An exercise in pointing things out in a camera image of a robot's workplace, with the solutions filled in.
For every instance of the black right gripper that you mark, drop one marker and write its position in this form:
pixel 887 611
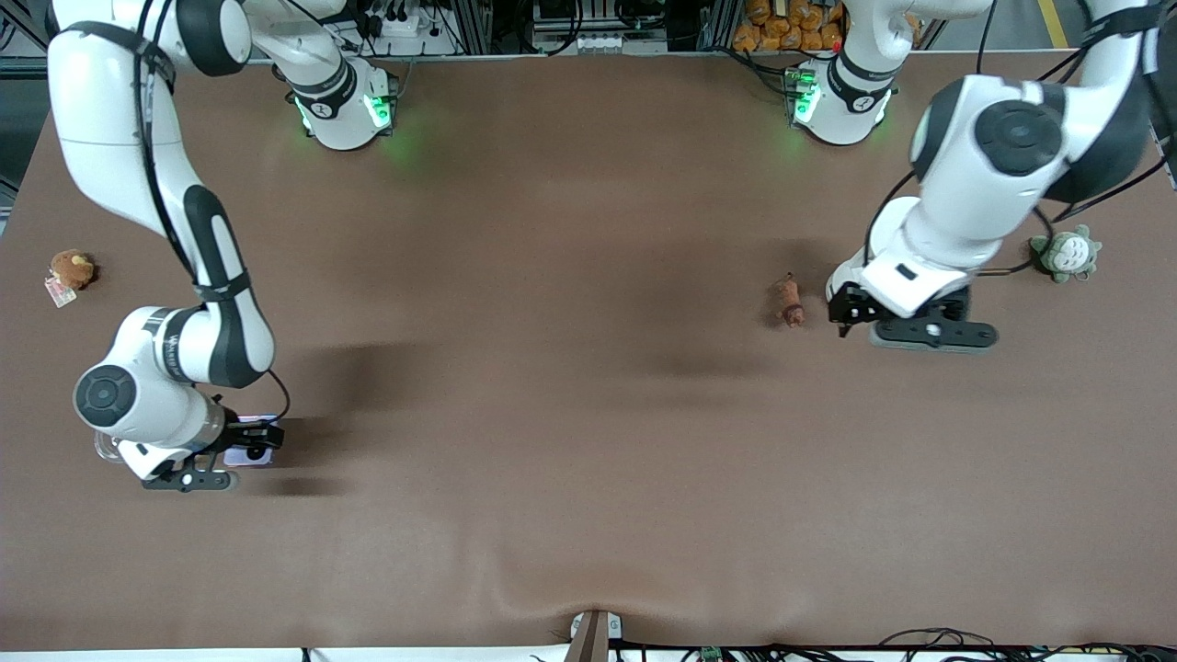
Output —
pixel 241 436

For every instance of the brown lion statue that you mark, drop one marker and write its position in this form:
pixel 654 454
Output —
pixel 789 303

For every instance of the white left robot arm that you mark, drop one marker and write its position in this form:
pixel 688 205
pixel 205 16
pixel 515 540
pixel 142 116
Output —
pixel 975 211

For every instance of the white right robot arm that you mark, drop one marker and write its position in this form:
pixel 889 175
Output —
pixel 119 138

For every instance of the grey green plush toy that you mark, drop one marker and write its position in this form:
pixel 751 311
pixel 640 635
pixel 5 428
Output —
pixel 1068 257

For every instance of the paper plush toy tag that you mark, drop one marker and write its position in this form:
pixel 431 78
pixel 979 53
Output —
pixel 61 294

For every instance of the brown plush toy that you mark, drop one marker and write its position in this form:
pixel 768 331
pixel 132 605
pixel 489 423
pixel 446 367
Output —
pixel 72 268

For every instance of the orange round items pile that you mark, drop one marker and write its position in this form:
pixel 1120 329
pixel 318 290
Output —
pixel 791 26

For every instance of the black equipment box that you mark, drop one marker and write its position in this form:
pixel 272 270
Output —
pixel 598 17

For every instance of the white power strip with plugs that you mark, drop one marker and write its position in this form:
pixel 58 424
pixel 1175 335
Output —
pixel 405 23

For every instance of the front camera mount bracket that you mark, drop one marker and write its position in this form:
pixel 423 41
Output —
pixel 593 639

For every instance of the aluminium frame rail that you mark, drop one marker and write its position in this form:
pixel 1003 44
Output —
pixel 18 28

